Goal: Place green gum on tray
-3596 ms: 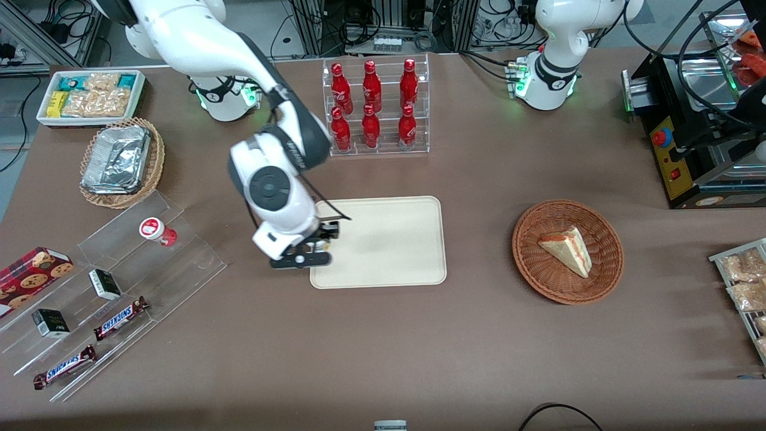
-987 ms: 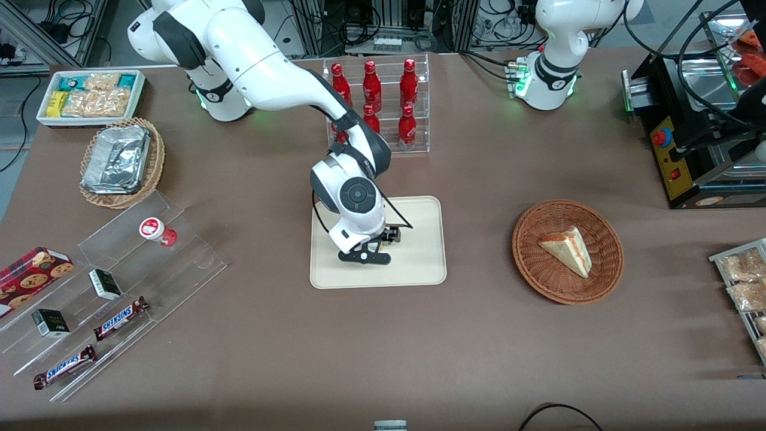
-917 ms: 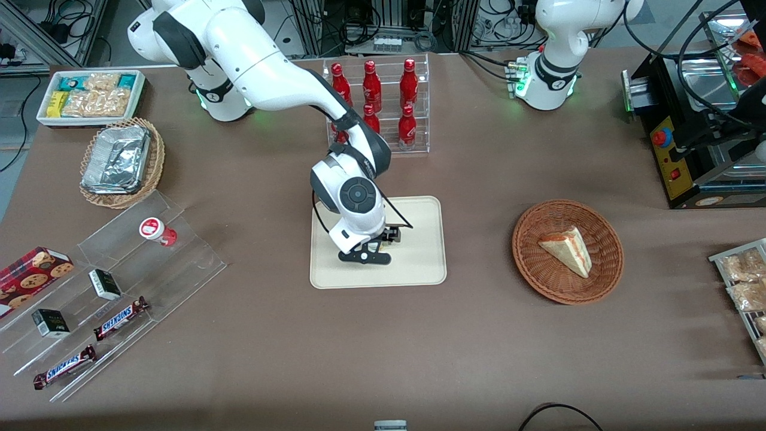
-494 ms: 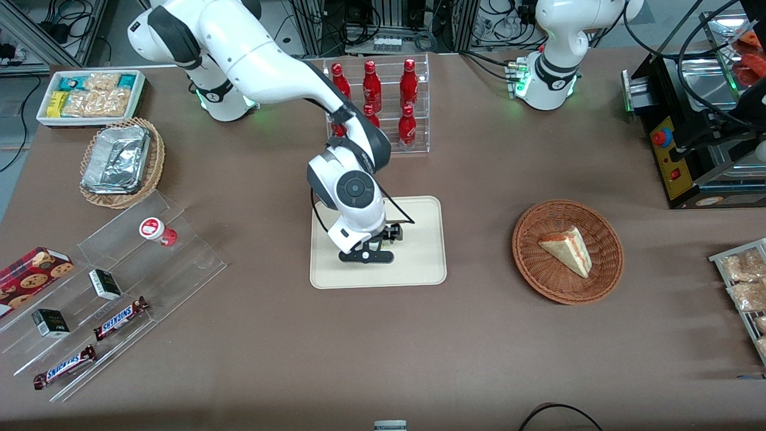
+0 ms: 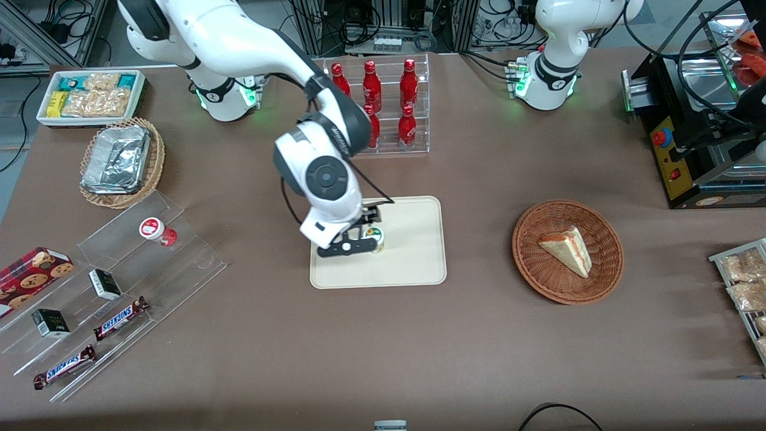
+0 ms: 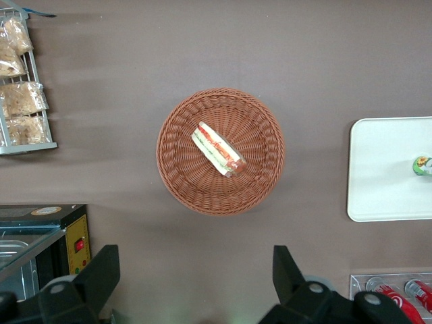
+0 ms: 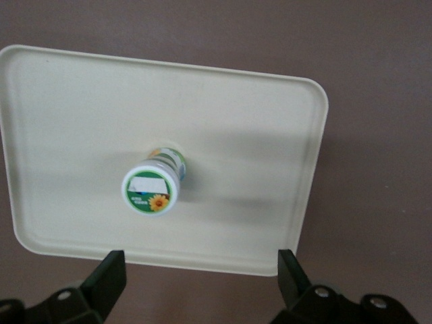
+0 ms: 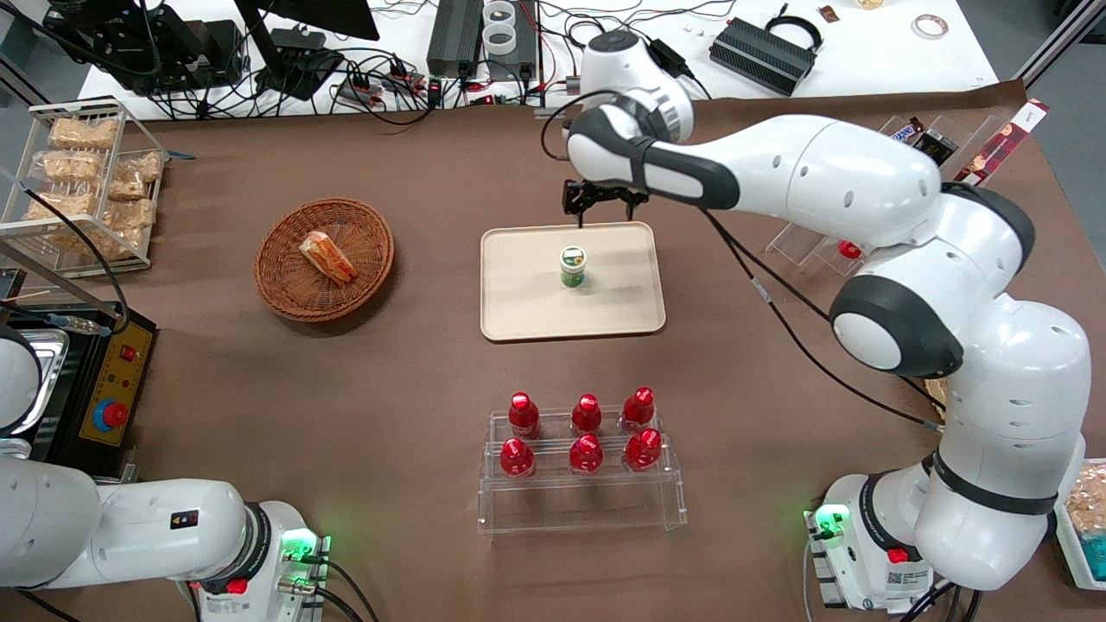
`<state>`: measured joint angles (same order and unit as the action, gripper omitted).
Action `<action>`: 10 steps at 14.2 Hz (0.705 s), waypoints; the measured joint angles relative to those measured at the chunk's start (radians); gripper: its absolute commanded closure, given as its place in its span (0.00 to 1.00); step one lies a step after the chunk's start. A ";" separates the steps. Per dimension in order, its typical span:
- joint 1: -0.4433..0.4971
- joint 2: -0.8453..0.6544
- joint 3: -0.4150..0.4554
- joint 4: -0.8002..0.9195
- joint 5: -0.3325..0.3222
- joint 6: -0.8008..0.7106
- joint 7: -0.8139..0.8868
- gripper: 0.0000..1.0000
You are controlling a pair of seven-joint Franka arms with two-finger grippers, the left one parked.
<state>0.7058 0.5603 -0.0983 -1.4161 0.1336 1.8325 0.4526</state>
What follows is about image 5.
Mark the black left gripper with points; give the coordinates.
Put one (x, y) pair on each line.
(755, 97)

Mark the teal snack pack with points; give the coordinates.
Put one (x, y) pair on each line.
(72, 82)
(126, 81)

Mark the yellow snack pack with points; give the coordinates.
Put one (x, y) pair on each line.
(57, 103)

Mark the grey white box edge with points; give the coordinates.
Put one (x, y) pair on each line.
(390, 425)

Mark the aluminium foil container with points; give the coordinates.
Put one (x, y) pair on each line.
(116, 158)

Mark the red gum bottle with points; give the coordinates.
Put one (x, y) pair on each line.
(155, 230)

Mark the white rectangular snack bin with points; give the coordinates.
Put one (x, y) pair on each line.
(45, 118)

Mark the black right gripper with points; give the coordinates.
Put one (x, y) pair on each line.
(370, 214)

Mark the light wicker basket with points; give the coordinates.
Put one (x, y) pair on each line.
(157, 161)

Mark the wrapped triangle sandwich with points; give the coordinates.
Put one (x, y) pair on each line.
(568, 250)

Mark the round brown wicker basket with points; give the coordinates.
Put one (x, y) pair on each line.
(538, 275)

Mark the clear acrylic bottle rack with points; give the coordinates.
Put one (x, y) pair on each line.
(392, 149)

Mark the clear peanut bag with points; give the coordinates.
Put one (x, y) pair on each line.
(99, 103)
(102, 81)

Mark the small black box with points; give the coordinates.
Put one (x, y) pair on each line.
(105, 284)
(51, 323)

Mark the green lid yogurt cup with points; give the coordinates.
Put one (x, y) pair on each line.
(375, 233)

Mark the beige plastic tray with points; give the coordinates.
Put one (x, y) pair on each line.
(413, 251)

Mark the red cola bottle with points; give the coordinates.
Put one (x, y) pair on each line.
(407, 127)
(409, 82)
(371, 84)
(340, 76)
(374, 129)

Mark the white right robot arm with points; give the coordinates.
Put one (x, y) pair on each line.
(239, 36)

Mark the Snickers bar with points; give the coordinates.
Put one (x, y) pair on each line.
(119, 318)
(64, 367)

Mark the tray of packaged snacks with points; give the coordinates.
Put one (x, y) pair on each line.
(718, 258)

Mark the black food warmer cabinet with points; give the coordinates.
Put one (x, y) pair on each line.
(664, 84)

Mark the red cookie box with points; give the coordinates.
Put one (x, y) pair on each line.
(30, 276)

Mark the clear snack bag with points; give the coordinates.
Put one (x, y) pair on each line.
(749, 296)
(743, 266)
(762, 346)
(761, 324)

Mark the clear acrylic tiered stand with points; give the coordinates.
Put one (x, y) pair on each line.
(179, 263)

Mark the grey power strip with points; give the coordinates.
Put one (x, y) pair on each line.
(388, 43)

